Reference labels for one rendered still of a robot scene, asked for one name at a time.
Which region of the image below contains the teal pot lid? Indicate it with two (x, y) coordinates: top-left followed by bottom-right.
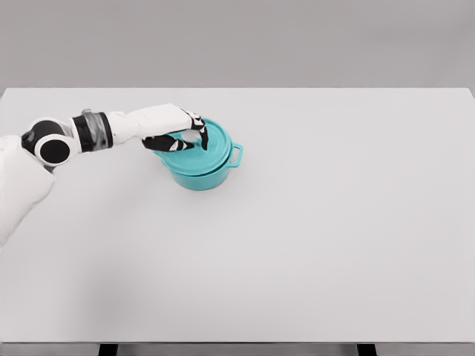
(153, 118), (233, 177)

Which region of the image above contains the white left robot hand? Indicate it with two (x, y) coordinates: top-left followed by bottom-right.
(136, 103), (209, 153)

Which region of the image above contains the teal pot with handles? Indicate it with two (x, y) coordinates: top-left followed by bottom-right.
(154, 142), (245, 191)

